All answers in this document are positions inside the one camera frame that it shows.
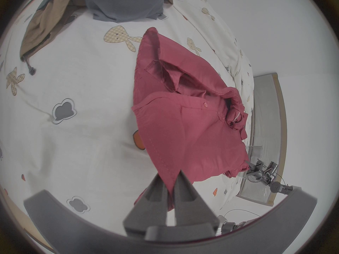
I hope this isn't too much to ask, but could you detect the white printed quilt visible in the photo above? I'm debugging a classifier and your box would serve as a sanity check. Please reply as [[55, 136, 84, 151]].
[[169, 0, 255, 110]]

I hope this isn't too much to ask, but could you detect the red shirt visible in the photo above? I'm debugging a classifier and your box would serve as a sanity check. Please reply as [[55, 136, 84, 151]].
[[132, 27, 251, 212]]

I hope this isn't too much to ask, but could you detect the brown garment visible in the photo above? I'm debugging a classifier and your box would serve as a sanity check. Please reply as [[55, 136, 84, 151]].
[[20, 0, 174, 76]]

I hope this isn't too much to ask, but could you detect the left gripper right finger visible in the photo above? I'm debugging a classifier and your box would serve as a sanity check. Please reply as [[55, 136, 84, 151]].
[[173, 170, 220, 235]]

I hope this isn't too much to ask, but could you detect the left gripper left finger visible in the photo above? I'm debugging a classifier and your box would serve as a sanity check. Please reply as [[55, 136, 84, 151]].
[[123, 173, 170, 239]]

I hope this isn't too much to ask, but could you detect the grey garment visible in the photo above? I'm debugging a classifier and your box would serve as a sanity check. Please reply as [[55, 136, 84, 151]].
[[73, 0, 171, 22]]

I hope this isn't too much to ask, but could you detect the clear plastic box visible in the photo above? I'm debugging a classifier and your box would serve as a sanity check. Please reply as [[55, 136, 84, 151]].
[[240, 144, 263, 180]]

